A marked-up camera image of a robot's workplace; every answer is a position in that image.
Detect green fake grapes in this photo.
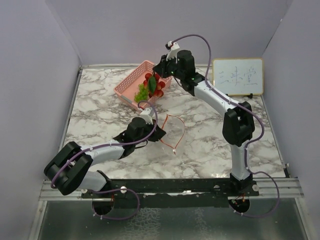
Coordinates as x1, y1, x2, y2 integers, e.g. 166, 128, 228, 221
134, 83, 149, 103

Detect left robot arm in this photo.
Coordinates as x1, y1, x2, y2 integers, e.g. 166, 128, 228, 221
43, 117, 166, 198

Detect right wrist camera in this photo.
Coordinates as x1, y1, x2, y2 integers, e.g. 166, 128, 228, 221
165, 41, 180, 61

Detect pink plastic basket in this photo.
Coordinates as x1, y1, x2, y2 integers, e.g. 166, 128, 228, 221
113, 59, 174, 111

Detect red fake fruit bunch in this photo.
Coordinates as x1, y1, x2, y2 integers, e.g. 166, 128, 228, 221
143, 72, 166, 98

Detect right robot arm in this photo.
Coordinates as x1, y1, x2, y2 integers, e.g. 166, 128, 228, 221
152, 50, 255, 196

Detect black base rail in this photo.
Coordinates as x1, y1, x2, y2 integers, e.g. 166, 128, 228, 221
81, 176, 259, 209

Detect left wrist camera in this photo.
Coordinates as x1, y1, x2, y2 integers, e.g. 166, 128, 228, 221
139, 107, 155, 125

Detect clear zip top bag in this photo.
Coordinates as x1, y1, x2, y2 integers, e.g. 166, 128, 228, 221
160, 114, 186, 157

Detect small whiteboard yellow frame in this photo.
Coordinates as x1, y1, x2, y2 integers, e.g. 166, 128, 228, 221
212, 58, 264, 96

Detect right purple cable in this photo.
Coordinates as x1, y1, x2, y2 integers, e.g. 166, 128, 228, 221
169, 34, 280, 218

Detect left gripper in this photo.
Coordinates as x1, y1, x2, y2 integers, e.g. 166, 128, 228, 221
134, 119, 166, 146

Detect aluminium frame rail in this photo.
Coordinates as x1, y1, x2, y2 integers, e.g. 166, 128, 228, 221
39, 177, 305, 201

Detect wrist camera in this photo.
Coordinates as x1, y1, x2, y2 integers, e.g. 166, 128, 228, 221
165, 41, 180, 61
139, 107, 155, 125

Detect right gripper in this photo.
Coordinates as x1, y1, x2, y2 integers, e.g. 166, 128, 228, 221
152, 54, 184, 81

